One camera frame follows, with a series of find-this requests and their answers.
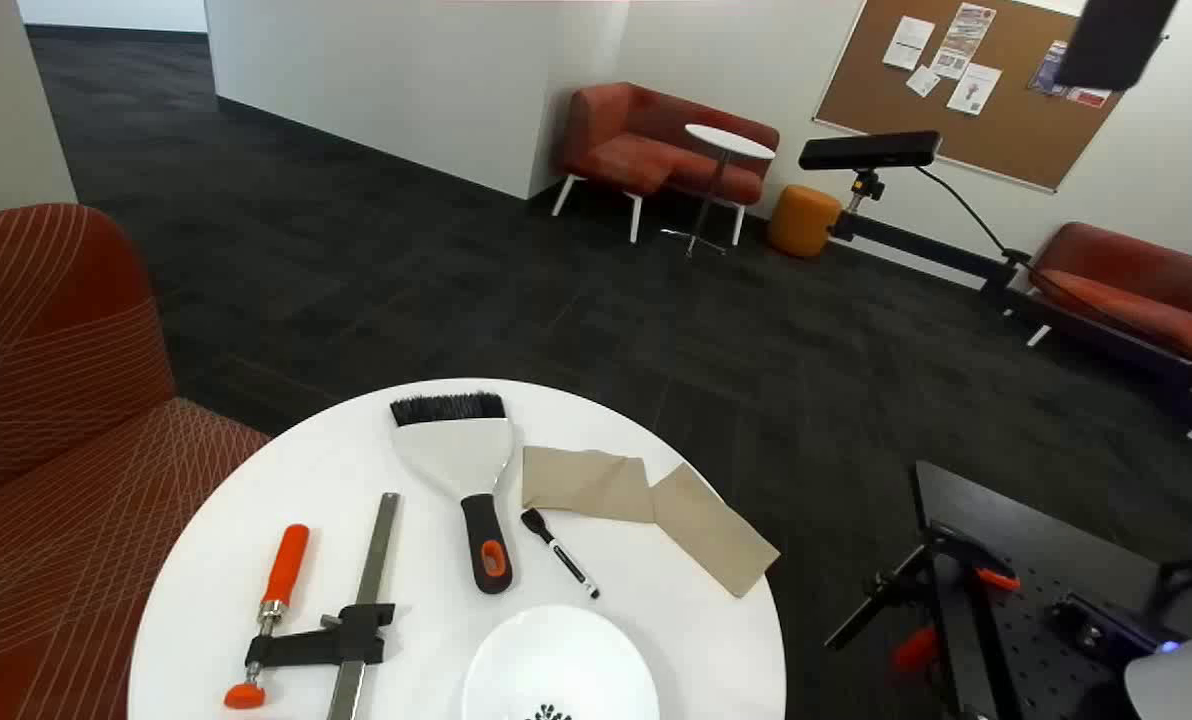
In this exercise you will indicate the black and white marker pen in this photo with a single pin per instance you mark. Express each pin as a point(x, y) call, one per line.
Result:
point(539, 525)

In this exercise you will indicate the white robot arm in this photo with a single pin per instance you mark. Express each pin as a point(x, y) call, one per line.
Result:
point(1162, 687)

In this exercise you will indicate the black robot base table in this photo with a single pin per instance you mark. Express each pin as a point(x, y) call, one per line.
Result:
point(1026, 616)

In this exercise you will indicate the brown paper towel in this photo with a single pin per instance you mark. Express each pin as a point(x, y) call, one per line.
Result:
point(683, 504)

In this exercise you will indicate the red sofa left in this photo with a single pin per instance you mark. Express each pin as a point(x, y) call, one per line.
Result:
point(633, 137)

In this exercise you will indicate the red sofa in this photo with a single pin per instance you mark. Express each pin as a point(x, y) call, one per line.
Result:
point(633, 137)
point(1119, 281)

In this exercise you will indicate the orange round ottoman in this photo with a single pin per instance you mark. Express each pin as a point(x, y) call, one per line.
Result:
point(801, 223)

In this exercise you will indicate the small round white side table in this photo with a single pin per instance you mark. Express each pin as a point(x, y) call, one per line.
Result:
point(727, 146)

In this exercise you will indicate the cork bulletin board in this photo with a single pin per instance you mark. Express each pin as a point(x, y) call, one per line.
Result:
point(976, 73)

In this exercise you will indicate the orange striped armchair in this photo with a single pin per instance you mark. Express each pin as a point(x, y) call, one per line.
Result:
point(100, 458)

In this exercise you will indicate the red sofa right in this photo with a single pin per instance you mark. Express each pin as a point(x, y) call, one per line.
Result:
point(1119, 281)

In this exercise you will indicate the black monitor top right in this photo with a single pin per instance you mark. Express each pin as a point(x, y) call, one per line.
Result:
point(1113, 43)

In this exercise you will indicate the wide scraper black orange handle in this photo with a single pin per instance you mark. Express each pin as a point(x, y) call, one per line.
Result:
point(462, 444)

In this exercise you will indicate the bar clamp orange handle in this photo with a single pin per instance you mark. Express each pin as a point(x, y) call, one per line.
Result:
point(351, 643)

